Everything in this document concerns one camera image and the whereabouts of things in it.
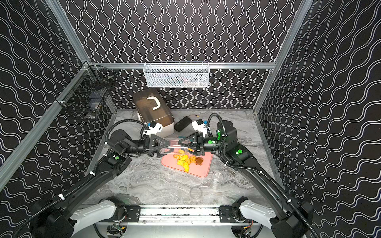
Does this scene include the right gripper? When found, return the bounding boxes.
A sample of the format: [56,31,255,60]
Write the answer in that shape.
[179,134,228,155]

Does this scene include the pretzel shaped cookie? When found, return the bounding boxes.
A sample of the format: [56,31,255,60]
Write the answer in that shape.
[190,156,196,164]

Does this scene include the brown star cookie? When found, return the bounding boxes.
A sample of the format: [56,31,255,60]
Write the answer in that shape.
[194,157,203,166]

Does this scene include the clear jar dark cookies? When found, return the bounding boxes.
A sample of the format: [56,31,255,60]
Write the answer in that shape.
[166,140,189,155]

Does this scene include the square waffle cookie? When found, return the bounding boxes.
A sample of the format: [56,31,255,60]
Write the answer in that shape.
[177,160,185,166]

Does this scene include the yellow fish cookie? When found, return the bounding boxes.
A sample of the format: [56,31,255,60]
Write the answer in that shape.
[183,164,189,172]

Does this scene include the clear jar yellow cookies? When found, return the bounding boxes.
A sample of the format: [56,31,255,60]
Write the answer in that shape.
[210,171,224,190]

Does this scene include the clear jar lid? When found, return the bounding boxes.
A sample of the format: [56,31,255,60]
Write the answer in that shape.
[190,187,202,200]

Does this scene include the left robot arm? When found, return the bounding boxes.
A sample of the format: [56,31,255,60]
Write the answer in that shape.
[13,119,170,238]

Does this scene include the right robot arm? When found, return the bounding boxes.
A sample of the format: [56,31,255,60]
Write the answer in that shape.
[178,113,319,238]

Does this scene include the pink plastic tray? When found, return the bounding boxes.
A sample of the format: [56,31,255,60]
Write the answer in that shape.
[161,152,212,178]

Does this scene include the black battery pack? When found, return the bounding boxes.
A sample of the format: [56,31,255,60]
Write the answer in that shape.
[174,116,192,132]

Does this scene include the white box brown lid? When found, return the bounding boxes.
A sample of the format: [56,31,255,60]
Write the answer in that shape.
[133,88,174,137]

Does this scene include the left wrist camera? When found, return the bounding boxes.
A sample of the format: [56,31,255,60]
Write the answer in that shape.
[143,122,163,136]

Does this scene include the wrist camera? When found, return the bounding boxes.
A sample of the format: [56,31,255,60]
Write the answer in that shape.
[143,122,163,136]
[191,119,207,136]

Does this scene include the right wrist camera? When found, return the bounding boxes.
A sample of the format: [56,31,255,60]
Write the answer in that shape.
[191,119,207,136]

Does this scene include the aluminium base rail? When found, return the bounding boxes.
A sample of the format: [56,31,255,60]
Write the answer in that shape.
[59,204,301,225]

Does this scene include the white mesh wall basket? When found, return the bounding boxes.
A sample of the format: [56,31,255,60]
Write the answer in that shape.
[143,61,210,88]

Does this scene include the black wire wall basket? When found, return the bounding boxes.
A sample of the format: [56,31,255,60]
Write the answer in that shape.
[61,65,117,120]

